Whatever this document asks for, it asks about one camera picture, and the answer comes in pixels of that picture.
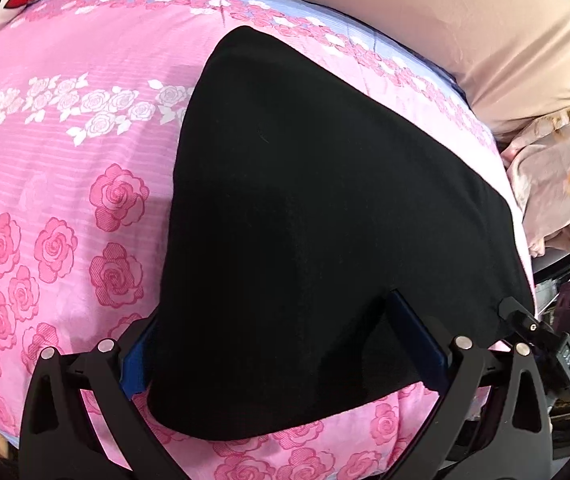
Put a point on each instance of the beige bed sheet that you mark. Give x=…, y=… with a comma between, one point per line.
x=415, y=20

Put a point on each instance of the black pants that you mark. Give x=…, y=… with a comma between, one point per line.
x=315, y=210

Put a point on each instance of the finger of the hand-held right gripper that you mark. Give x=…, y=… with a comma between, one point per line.
x=522, y=317

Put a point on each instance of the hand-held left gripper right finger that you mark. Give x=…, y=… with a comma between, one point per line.
x=417, y=332

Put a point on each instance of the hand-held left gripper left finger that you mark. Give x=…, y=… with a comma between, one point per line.
x=135, y=362

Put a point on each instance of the pink rose print blanket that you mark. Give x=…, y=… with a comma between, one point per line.
x=65, y=160

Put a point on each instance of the pale floral quilt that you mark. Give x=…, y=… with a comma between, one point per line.
x=555, y=180

